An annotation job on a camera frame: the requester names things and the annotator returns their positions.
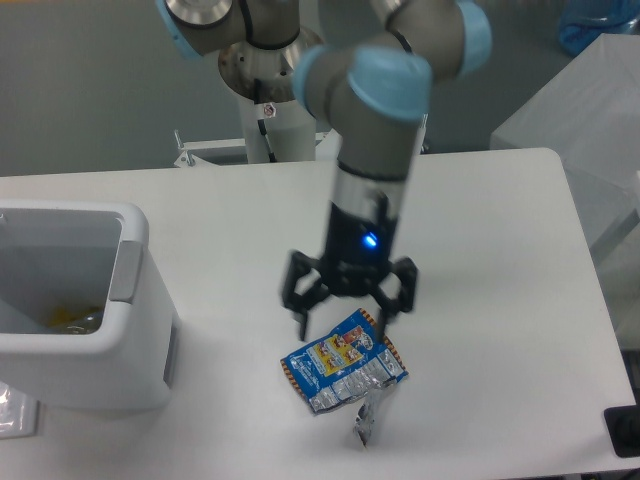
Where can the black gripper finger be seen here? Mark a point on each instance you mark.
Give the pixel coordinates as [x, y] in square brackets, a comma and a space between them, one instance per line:
[406, 271]
[303, 289]

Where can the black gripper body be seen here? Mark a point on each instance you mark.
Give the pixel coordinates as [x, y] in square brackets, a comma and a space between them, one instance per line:
[355, 260]

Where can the blue foil snack wrapper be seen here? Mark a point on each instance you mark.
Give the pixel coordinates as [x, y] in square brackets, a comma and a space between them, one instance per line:
[347, 365]

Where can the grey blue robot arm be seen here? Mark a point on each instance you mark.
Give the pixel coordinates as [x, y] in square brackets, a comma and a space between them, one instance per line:
[376, 96]

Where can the white trash can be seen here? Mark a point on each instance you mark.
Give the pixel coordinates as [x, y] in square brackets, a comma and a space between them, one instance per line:
[77, 255]

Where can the yellow trash inside bin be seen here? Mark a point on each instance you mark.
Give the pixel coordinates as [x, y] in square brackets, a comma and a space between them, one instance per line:
[65, 321]

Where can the translucent white box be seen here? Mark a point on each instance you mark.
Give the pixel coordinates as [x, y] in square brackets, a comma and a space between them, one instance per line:
[589, 115]

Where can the black device at table edge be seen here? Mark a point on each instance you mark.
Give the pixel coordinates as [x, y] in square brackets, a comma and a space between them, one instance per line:
[623, 427]

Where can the blue water jug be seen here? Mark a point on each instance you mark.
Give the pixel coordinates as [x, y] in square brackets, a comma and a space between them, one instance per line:
[582, 22]

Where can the clear plastic item under bin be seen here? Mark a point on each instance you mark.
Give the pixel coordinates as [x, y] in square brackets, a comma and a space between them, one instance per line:
[19, 413]

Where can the white pedestal base frame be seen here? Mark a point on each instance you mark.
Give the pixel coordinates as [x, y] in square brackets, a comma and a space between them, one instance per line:
[210, 149]

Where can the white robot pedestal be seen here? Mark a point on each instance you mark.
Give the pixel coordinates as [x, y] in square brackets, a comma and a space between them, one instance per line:
[261, 80]

